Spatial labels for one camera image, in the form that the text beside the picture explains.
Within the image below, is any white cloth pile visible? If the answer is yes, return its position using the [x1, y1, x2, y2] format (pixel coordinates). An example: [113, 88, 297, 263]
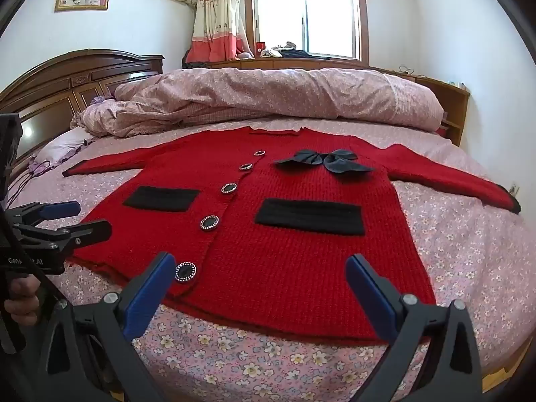
[260, 42, 298, 58]

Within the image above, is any patterned pink curtain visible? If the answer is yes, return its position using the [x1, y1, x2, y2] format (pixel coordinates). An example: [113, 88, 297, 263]
[185, 0, 256, 65]

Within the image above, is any pink floral bed sheet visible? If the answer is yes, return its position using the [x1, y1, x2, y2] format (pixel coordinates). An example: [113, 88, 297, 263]
[0, 117, 536, 402]

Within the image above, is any lavender pillow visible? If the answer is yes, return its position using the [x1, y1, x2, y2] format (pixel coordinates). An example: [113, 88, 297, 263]
[33, 128, 90, 168]

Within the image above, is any red knitted cardigan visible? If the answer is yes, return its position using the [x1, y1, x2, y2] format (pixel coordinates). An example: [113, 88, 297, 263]
[62, 127, 522, 346]

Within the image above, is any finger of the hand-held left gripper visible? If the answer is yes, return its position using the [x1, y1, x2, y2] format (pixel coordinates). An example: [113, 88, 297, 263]
[12, 220, 113, 257]
[8, 201, 81, 223]

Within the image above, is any pink floral duvet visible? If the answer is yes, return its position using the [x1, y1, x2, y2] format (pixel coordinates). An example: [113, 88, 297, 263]
[70, 67, 445, 138]

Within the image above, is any person's left hand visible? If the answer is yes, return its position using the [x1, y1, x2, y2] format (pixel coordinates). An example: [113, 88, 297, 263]
[3, 278, 43, 327]

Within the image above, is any thin dark cable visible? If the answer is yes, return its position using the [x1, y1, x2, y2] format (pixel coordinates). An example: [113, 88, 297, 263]
[8, 155, 53, 210]

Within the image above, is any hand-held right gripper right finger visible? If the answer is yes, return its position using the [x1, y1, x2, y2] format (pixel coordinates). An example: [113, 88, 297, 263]
[345, 254, 482, 402]

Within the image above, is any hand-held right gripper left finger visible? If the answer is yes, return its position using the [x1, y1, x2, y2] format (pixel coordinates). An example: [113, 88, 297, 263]
[42, 252, 177, 402]

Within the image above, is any wooden window cabinet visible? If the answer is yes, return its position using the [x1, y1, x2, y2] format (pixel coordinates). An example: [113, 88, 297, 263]
[209, 56, 470, 147]

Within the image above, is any wooden framed window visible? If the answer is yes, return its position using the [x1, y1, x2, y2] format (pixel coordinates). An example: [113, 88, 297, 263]
[250, 0, 369, 65]

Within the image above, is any dark blue cloth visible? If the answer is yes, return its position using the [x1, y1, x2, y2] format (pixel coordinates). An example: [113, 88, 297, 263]
[278, 49, 331, 60]

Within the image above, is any dark wooden headboard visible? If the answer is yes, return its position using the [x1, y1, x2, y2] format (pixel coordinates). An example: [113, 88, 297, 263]
[0, 49, 165, 185]

